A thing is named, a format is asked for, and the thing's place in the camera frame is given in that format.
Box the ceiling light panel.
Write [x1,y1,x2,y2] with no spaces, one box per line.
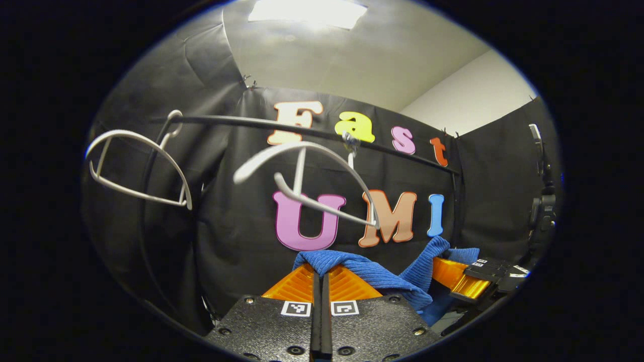
[247,0,369,31]

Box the white clothes hanger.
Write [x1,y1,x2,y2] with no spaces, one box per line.
[232,132,382,230]
[85,109,195,211]

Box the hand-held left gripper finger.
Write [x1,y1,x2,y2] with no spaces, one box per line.
[322,264,444,362]
[203,262,321,362]

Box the blue corduroy shirt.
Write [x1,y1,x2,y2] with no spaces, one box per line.
[292,235,481,327]

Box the black metal clothes rack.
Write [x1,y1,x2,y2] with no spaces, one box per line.
[138,114,466,322]

